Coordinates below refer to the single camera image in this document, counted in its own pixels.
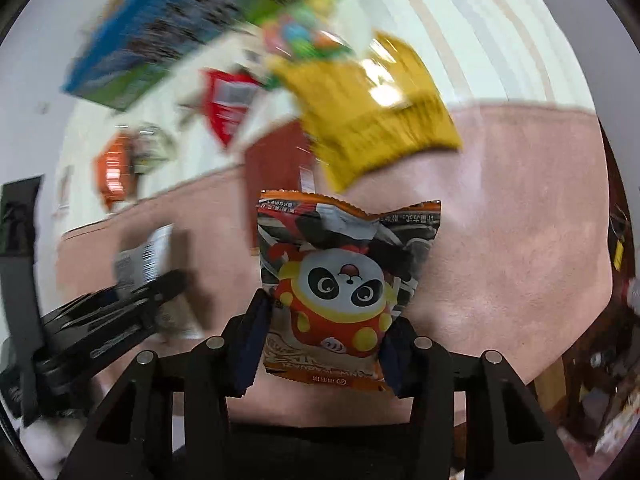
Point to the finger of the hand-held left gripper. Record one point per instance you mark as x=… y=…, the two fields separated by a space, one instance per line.
x=105 y=345
x=125 y=297

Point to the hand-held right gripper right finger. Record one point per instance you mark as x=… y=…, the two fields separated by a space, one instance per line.
x=395 y=352

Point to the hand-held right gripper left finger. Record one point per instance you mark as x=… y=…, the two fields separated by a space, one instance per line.
x=250 y=345

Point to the white barcode snack packet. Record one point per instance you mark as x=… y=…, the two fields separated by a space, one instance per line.
x=145 y=255

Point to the panda print snack packet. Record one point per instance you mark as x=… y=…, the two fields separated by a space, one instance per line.
x=340 y=285

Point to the cardboard box blue print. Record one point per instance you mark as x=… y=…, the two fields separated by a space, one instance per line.
x=150 y=25

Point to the white cloth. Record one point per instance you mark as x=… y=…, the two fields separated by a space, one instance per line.
x=47 y=442

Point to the orange snack packet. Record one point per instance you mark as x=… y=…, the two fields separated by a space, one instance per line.
x=112 y=170

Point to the silver snack packet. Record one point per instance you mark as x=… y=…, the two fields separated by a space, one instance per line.
x=155 y=142

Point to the striped blanket pink border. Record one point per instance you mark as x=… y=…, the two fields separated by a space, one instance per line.
x=500 y=210

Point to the dark red snack packet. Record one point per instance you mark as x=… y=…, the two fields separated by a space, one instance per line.
x=275 y=160

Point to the large yellow snack packet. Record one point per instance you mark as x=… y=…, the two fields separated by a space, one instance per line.
x=370 y=125

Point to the colourful candy bag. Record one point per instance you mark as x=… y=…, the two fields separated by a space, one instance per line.
x=300 y=35

